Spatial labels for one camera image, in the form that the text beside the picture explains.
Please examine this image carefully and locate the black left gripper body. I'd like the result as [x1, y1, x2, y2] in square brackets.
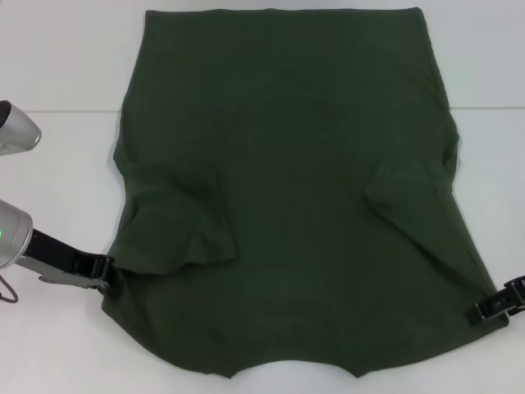
[26, 229, 77, 274]

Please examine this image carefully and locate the dark green t-shirt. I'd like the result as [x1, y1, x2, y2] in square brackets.
[100, 7, 509, 379]

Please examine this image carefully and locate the left arm cable with plug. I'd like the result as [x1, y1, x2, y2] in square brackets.
[0, 273, 20, 305]

